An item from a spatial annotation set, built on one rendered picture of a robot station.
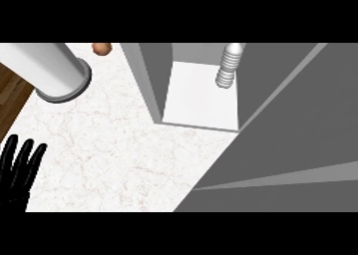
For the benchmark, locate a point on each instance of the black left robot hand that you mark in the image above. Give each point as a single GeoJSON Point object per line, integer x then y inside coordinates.
{"type": "Point", "coordinates": [9, 179]}

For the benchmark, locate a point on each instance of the grey open cabinet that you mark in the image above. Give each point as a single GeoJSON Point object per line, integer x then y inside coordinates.
{"type": "Point", "coordinates": [200, 96]}

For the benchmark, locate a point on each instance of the white ribbed water bottle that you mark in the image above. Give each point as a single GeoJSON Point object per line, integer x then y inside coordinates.
{"type": "Point", "coordinates": [228, 68]}

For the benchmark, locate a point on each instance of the dark grey cabinet door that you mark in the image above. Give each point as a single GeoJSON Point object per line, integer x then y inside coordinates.
{"type": "Point", "coordinates": [293, 139]}

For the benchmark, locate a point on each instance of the white cylinder with grey rim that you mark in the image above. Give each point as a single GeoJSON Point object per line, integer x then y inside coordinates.
{"type": "Point", "coordinates": [49, 69]}

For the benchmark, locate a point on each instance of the small brown rounded object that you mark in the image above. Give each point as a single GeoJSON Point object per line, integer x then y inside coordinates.
{"type": "Point", "coordinates": [102, 49]}

